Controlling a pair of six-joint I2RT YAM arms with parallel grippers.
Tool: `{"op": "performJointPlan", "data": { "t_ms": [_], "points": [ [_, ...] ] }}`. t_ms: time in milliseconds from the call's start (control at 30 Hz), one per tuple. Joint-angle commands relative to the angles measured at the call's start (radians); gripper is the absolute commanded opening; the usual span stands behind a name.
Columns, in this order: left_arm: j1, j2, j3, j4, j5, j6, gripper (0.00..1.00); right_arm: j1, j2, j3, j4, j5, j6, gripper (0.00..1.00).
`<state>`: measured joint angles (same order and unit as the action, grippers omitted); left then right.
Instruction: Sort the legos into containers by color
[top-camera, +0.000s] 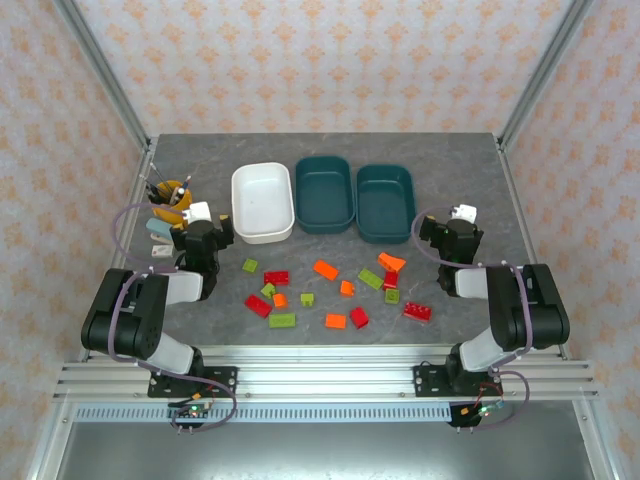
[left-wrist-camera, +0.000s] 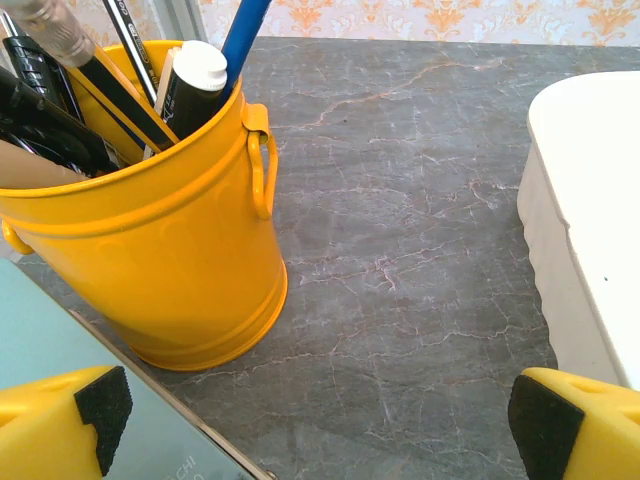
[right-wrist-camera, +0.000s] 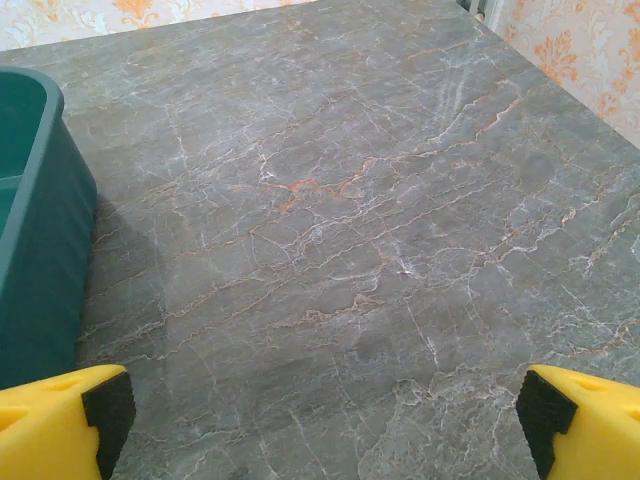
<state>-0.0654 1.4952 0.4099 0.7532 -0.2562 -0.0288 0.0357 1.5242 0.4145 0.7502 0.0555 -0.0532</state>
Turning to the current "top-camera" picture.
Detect small eraser items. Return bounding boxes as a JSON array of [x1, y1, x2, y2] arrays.
[[147, 217, 174, 241]]

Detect yellow pen cup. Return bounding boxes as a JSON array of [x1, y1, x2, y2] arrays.
[[152, 179, 195, 224]]

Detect white plastic container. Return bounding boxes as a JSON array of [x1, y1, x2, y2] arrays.
[[230, 162, 296, 245]]

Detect teal plastic container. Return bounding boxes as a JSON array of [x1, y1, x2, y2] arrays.
[[294, 155, 357, 236], [355, 164, 418, 245]]

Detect long orange lego brick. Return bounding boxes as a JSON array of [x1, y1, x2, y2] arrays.
[[312, 259, 340, 281]]

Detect small circuit board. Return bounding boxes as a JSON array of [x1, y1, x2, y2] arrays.
[[169, 399, 216, 422], [462, 399, 506, 422]]

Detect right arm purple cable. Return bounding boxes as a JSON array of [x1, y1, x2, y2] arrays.
[[410, 207, 531, 431]]

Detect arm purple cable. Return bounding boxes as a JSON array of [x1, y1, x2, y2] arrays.
[[410, 207, 531, 431], [108, 202, 239, 435]]

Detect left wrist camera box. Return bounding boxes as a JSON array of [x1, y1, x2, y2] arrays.
[[180, 201, 213, 225]]

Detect aluminium table side rail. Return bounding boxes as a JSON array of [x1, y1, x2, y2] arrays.
[[498, 142, 571, 361], [79, 144, 157, 362]]

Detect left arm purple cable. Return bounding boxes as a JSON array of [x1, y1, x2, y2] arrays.
[[108, 202, 239, 435]]

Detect aluminium frame post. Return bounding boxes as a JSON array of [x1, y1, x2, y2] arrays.
[[497, 0, 596, 149], [52, 0, 154, 151]]

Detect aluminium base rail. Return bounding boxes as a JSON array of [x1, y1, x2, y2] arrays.
[[52, 344, 600, 402]]

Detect grey slotted cable duct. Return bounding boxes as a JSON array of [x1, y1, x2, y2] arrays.
[[73, 405, 454, 424]]

